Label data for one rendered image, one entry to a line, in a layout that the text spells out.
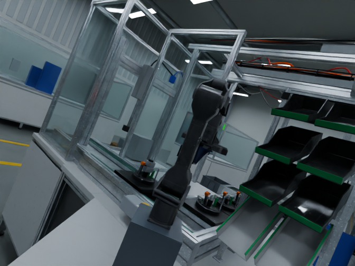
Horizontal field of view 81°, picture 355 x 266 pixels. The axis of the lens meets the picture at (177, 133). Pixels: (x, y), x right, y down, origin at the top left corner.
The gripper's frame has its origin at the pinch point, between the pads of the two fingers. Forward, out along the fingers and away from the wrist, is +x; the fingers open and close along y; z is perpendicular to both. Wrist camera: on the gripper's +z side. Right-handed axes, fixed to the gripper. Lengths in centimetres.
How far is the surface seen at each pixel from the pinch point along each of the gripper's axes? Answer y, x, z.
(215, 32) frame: 42, -71, 33
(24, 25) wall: 796, -120, 96
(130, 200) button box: 18.8, 29.5, -5.1
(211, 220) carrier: -4.0, 28.4, 28.3
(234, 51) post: 24, -60, 33
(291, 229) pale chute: -35.2, 12.4, 24.3
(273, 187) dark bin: -24.3, 0.8, 23.7
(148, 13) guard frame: 87, -71, 13
